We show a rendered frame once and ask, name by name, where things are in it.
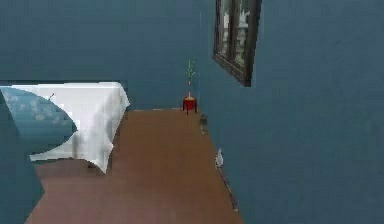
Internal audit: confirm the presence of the small grey object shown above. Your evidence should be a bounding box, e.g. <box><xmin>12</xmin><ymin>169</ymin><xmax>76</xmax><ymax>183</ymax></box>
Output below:
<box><xmin>199</xmin><ymin>114</ymin><xmax>209</xmax><ymax>136</ymax></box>

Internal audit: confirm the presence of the white bed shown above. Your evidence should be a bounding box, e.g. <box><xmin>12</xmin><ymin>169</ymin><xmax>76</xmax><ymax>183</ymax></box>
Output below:
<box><xmin>0</xmin><ymin>81</ymin><xmax>131</xmax><ymax>175</ymax></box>

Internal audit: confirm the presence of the house plant in red pot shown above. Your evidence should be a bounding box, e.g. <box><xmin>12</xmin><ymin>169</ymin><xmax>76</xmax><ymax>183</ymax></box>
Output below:
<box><xmin>182</xmin><ymin>58</ymin><xmax>198</xmax><ymax>116</ymax></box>

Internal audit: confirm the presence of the small white object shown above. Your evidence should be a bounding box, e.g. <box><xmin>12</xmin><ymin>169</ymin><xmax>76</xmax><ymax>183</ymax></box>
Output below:
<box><xmin>215</xmin><ymin>148</ymin><xmax>225</xmax><ymax>168</ymax></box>

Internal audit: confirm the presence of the dark framed window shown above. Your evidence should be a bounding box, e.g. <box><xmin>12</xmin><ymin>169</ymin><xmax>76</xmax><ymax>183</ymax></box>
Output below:
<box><xmin>213</xmin><ymin>0</ymin><xmax>263</xmax><ymax>88</ymax></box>

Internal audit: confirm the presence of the blue patterned pillow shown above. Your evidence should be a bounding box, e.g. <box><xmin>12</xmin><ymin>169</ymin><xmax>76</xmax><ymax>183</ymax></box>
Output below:
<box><xmin>0</xmin><ymin>86</ymin><xmax>78</xmax><ymax>156</ymax></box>

